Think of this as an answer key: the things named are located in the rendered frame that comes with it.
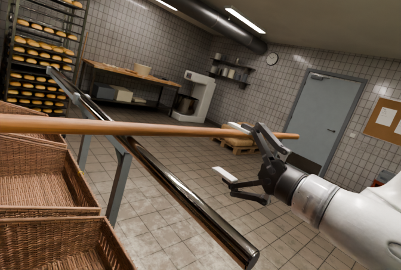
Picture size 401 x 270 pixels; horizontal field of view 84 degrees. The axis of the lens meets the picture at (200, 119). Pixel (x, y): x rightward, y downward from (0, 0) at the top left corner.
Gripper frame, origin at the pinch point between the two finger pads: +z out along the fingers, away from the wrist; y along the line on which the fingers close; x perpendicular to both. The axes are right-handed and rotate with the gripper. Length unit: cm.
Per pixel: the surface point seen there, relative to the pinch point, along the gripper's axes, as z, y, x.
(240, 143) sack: 201, 95, 346
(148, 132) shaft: 10.0, 0.0, -18.0
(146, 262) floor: 62, 119, 46
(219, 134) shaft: 10.0, 0.1, 8.8
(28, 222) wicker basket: 36, 41, -33
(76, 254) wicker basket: 36, 60, -16
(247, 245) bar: -22.8, 1.8, -22.7
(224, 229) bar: -19.3, 2.0, -23.1
